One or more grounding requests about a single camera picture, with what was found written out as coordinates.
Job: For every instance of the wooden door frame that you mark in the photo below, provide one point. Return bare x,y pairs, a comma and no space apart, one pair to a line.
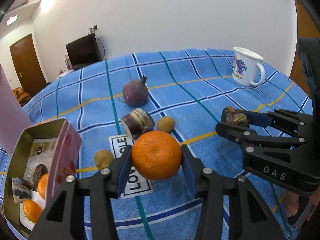
303,22

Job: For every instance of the ceiling light panel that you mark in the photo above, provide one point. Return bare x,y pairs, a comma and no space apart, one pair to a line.
11,20

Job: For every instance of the purple turnip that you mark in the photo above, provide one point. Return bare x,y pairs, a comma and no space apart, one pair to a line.
136,93

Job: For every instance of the person's right hand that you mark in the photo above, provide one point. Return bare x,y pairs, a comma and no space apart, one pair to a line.
291,205

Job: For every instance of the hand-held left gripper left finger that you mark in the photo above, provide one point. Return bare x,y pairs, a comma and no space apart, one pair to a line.
123,172

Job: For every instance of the pink electric kettle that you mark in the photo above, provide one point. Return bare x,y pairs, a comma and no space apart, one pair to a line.
10,120

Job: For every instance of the pink metal tin box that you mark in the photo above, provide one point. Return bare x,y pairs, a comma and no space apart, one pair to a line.
65,155

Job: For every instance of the printed paper sheet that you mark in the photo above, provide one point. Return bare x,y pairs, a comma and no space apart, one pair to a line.
47,146

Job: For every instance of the black television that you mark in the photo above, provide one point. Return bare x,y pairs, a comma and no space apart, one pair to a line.
81,51

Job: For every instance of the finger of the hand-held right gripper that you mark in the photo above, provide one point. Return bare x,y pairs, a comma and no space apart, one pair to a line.
232,131
260,118

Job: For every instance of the small brown round fruit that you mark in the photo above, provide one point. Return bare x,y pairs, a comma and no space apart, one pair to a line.
166,124
103,158

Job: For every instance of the small oval orange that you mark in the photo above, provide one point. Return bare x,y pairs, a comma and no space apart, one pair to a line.
43,185

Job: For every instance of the large orange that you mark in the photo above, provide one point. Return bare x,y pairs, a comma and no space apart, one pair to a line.
156,155

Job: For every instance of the dark water chestnut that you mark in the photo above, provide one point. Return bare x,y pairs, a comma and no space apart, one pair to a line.
40,171
235,117

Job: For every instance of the small round orange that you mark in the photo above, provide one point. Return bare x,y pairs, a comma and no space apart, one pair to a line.
31,211

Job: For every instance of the blue plaid blanket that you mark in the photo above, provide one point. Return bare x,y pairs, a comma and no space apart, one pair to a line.
200,92

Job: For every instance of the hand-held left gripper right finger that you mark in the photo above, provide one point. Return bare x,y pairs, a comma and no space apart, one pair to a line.
190,177

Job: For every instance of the brown wooden door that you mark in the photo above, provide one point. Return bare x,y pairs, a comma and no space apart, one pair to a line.
26,65

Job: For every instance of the orange leather sofa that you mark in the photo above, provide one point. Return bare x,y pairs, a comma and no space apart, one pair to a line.
21,95

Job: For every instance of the wall power outlet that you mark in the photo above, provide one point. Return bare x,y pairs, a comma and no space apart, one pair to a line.
93,29

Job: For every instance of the white printed mug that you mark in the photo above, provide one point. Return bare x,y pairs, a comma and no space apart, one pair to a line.
243,67

